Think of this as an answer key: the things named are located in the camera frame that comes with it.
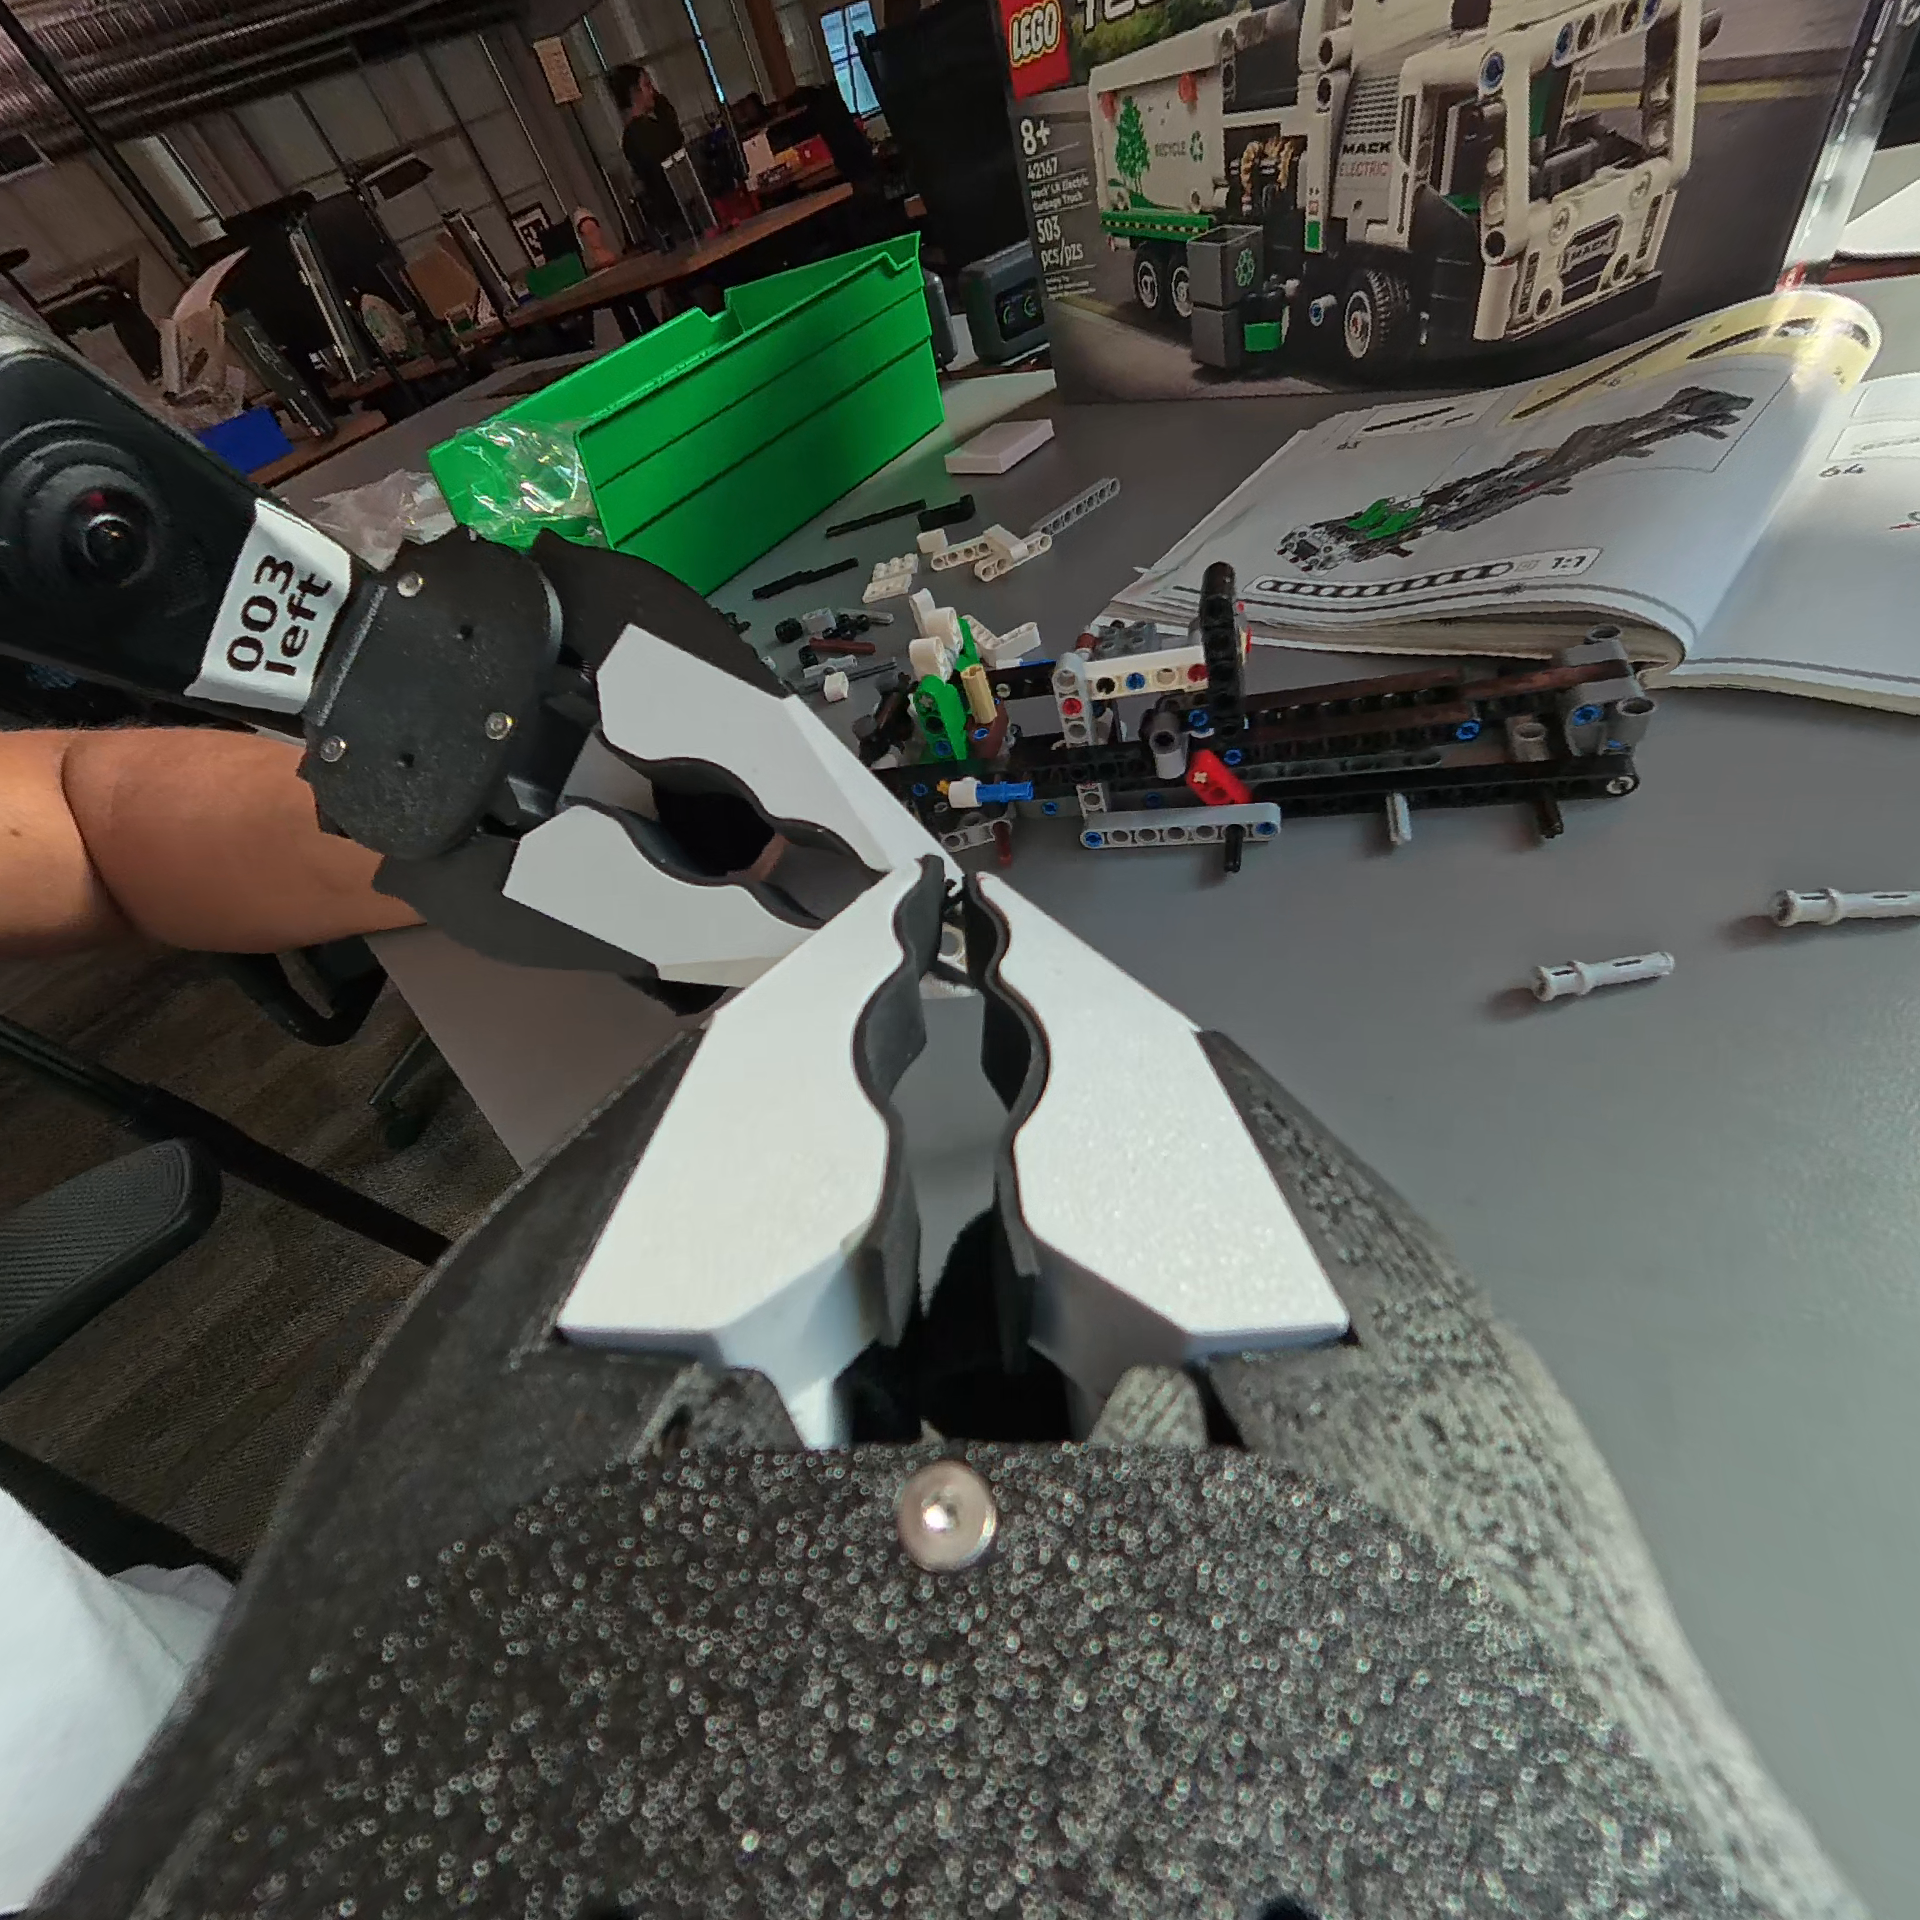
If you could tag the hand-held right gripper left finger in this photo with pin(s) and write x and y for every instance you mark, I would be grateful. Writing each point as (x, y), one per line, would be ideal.
(735, 1155)

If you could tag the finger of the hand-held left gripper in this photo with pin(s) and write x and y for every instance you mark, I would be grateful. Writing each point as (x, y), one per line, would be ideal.
(751, 733)
(630, 907)

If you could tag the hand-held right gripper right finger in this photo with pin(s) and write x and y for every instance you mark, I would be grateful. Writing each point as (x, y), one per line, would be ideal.
(1172, 1170)

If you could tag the person's left forearm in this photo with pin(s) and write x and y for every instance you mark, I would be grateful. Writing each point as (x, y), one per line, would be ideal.
(195, 840)

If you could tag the pile of loose lego pieces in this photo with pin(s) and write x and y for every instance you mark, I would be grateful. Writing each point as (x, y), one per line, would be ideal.
(961, 552)

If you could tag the grey lego beam blue pins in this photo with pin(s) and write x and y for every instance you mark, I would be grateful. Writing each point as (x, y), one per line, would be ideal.
(1185, 828)

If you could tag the lego truck chassis assembly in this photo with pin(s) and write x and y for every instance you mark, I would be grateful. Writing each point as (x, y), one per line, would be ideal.
(1349, 749)

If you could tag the grey lego axle pin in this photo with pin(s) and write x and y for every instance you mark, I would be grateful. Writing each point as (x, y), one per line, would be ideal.
(1845, 906)
(1605, 974)

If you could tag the lego instruction booklet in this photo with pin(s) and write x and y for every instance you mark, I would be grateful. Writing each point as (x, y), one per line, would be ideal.
(1501, 480)

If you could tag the lego set box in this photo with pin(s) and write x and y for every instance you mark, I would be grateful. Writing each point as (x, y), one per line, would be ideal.
(1349, 180)

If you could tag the clear plastic bag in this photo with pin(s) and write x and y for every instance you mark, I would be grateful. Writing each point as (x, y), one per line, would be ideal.
(518, 464)
(383, 510)

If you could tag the blue storage bin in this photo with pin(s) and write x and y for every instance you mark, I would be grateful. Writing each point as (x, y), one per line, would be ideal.
(243, 446)

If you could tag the green plastic bin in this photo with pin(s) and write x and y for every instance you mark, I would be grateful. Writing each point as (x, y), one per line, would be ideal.
(751, 421)

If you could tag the white flat block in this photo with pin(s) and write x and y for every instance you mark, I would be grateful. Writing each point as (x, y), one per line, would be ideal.
(1003, 446)

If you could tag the wooden workbench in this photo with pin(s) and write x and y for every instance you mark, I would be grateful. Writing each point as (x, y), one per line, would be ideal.
(705, 248)

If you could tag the grey green device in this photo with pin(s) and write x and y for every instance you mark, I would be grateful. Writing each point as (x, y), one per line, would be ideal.
(1005, 307)

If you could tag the dark upright panel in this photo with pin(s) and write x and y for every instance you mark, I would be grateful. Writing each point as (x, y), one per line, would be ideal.
(945, 134)

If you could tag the black office chair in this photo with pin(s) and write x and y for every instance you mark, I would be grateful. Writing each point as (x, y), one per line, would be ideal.
(90, 1244)

